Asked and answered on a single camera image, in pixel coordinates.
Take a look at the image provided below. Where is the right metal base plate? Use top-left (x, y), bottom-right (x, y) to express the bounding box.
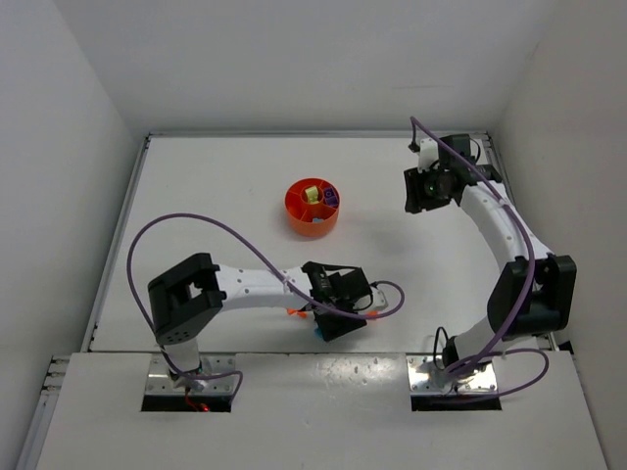
top-left (406, 354), bottom-right (499, 398)

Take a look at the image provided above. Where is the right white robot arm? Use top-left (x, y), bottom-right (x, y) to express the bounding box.
top-left (404, 134), bottom-right (577, 375)

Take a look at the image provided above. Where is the pale green curved lego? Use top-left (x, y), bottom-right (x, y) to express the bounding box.
top-left (303, 185), bottom-right (321, 205)

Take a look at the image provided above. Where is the orange round divided container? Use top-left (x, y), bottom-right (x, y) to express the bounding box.
top-left (284, 178), bottom-right (341, 238)

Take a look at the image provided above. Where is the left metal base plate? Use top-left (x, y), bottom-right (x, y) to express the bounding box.
top-left (145, 353), bottom-right (238, 398)

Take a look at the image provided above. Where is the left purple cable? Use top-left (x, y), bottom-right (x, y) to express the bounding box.
top-left (127, 212), bottom-right (406, 393)

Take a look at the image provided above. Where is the metal base plate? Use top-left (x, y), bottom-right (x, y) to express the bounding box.
top-left (406, 354), bottom-right (499, 398)
top-left (145, 353), bottom-right (238, 398)

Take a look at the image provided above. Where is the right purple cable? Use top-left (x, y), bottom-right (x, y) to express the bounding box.
top-left (409, 116), bottom-right (551, 399)

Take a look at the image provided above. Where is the purple cable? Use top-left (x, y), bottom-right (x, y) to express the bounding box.
top-left (127, 212), bottom-right (406, 393)
top-left (409, 116), bottom-right (551, 399)

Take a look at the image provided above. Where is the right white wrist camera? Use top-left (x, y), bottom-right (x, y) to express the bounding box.
top-left (417, 138), bottom-right (439, 170)

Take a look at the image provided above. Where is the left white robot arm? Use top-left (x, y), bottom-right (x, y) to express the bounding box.
top-left (148, 253), bottom-right (387, 391)

